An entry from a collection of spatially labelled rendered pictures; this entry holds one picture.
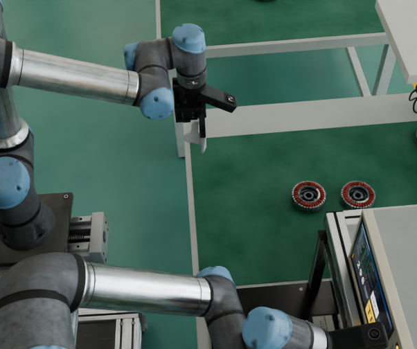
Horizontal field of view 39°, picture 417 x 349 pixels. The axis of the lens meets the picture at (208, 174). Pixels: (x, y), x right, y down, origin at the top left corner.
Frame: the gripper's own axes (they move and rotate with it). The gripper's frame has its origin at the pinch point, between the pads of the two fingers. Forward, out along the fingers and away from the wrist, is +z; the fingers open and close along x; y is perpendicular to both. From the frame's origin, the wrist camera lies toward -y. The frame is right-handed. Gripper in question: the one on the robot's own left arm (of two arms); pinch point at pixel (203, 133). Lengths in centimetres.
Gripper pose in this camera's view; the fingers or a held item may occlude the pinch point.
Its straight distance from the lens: 163.4
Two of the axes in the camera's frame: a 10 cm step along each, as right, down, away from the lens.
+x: 0.5, 7.9, -6.2
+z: 0.4, 6.1, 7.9
